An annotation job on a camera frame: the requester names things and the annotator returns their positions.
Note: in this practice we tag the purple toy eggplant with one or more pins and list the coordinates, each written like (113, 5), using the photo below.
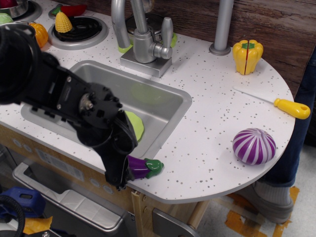
(144, 168)

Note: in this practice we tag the red toy pepper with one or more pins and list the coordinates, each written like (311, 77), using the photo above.
(69, 11)

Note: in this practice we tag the orange toy pumpkin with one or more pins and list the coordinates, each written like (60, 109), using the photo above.
(41, 33)

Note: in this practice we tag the steel pot back left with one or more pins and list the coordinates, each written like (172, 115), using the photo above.
(14, 8)

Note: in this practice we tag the grey metal pole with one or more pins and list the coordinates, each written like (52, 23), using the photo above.
(220, 46)

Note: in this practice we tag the grey sneaker shoe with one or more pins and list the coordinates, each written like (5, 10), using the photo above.
(274, 203)

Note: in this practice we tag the yellow toy bell pepper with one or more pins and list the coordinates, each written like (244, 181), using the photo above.
(246, 55)

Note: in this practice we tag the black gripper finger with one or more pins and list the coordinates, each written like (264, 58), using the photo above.
(127, 172)
(120, 186)

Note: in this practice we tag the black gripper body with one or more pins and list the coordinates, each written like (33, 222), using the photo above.
(113, 145)

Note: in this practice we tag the silver toy faucet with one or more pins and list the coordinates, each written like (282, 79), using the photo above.
(143, 54)

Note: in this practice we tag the green item behind faucet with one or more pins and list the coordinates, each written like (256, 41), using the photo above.
(124, 50)

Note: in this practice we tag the grey stove burner back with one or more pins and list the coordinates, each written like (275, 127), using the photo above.
(86, 32)

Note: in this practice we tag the blue clamp tool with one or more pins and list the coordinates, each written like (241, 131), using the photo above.
(31, 201)

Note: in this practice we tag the silver oven door handle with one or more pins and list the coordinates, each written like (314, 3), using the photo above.
(75, 209)

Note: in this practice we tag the person leg in jeans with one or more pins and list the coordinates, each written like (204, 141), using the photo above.
(283, 174)

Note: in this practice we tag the grey toy sink basin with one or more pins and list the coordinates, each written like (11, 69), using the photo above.
(160, 107)

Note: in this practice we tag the purple striped toy onion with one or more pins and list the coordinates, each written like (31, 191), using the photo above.
(254, 146)

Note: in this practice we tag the green toy cabbage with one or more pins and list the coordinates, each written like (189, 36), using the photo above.
(5, 18)

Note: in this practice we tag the yellow handled toy knife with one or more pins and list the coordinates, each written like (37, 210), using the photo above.
(295, 109)

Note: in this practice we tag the yellow toy corn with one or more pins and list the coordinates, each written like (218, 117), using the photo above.
(62, 23)

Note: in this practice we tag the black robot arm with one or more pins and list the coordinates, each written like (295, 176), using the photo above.
(28, 75)

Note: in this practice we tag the light green plastic plate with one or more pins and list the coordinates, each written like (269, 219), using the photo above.
(136, 123)

